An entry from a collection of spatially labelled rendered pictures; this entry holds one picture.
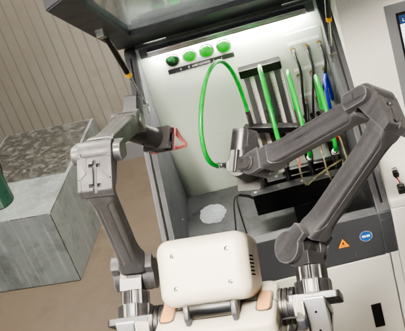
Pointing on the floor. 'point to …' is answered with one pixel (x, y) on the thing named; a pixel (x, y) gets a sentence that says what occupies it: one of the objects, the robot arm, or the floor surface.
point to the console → (362, 50)
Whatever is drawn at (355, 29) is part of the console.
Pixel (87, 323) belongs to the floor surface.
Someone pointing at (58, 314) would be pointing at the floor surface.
